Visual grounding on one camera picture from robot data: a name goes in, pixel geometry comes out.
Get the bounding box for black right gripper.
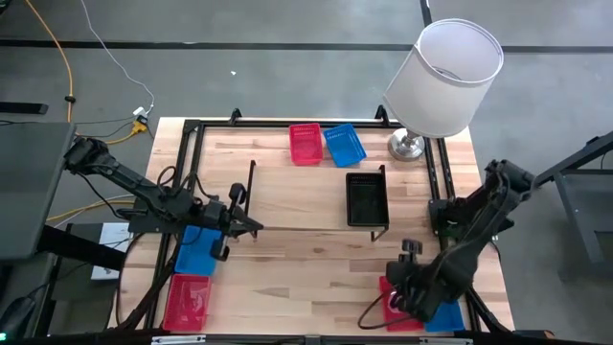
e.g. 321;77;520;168
385;238;435;323

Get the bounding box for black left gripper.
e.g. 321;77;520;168
204;182;265;263

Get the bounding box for red plastic basket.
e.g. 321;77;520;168
378;275;425;333
288;122;325;167
161;273;213;333

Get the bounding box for blue plastic basket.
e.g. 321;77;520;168
173;224;226;278
322;123;368;169
423;299;466;334

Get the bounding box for black plastic basket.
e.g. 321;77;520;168
345;172;390;228

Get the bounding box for white paper sheet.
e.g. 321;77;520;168
90;221;133;282

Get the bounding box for dark grey metal stand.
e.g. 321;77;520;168
531;128;613;282

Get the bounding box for silver lamp with white shade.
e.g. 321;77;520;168
381;17;505;163

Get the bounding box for grey desk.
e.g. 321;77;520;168
0;121;77;261

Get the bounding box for black computer mouse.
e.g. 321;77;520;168
0;295;37;339

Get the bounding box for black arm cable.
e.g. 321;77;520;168
356;289;416;332

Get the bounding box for silver metal bracket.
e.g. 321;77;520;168
420;336;474;345
151;334;207;345

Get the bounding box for black metal table frame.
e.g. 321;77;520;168
114;103;516;336

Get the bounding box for yellow floor cable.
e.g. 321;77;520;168
45;198;138;222

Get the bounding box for white cable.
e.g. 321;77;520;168
79;0;157;112

